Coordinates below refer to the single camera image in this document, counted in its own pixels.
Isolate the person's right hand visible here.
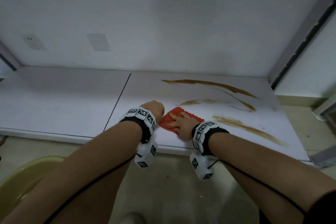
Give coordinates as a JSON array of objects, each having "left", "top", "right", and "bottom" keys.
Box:
[{"left": 165, "top": 112, "right": 201, "bottom": 141}]

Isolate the person's left hand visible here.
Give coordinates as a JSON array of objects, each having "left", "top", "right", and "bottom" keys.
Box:
[{"left": 140, "top": 100, "right": 165, "bottom": 125}]

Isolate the red cleaning cloth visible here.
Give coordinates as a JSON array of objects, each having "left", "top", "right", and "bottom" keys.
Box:
[{"left": 159, "top": 107, "right": 205, "bottom": 135}]

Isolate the white metal shelf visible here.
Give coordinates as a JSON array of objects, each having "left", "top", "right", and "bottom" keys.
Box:
[{"left": 0, "top": 0, "right": 336, "bottom": 167}]

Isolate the person's left forearm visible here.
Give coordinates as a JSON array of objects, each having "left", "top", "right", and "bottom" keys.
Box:
[{"left": 0, "top": 121, "right": 143, "bottom": 224}]

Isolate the person's right forearm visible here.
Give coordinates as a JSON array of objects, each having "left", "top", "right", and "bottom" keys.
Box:
[{"left": 209, "top": 132, "right": 336, "bottom": 224}]

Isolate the black left wristband with markers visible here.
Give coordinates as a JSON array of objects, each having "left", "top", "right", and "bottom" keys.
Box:
[{"left": 119, "top": 107, "right": 157, "bottom": 144}]

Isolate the black wristband with markers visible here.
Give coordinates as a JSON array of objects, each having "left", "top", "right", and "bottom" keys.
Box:
[
  {"left": 191, "top": 121, "right": 230, "bottom": 156},
  {"left": 119, "top": 107, "right": 157, "bottom": 144}
]

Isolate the black right wristband with markers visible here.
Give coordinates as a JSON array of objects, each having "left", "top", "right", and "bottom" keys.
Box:
[{"left": 191, "top": 121, "right": 230, "bottom": 156}]

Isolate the white clog shoe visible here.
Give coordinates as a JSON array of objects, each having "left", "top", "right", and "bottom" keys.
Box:
[{"left": 119, "top": 212, "right": 146, "bottom": 224}]

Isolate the white metal storage rack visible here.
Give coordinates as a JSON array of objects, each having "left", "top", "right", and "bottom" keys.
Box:
[{"left": 312, "top": 92, "right": 336, "bottom": 135}]

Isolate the yellow plastic basin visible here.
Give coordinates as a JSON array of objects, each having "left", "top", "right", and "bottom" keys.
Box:
[{"left": 0, "top": 155, "right": 65, "bottom": 221}]

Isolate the blank white wall plate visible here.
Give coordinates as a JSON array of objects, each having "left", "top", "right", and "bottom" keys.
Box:
[{"left": 86, "top": 33, "right": 111, "bottom": 52}]

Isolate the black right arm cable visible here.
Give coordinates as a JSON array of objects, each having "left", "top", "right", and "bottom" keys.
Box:
[{"left": 207, "top": 159, "right": 308, "bottom": 215}]

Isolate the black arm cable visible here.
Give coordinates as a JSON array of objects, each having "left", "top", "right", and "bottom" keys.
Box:
[
  {"left": 207, "top": 159, "right": 308, "bottom": 215},
  {"left": 43, "top": 153, "right": 142, "bottom": 224}
]

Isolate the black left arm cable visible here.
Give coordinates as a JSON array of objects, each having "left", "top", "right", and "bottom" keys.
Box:
[{"left": 43, "top": 153, "right": 142, "bottom": 224}]

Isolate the white wall socket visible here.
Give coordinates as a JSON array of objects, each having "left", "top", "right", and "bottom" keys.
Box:
[{"left": 21, "top": 33, "right": 47, "bottom": 51}]

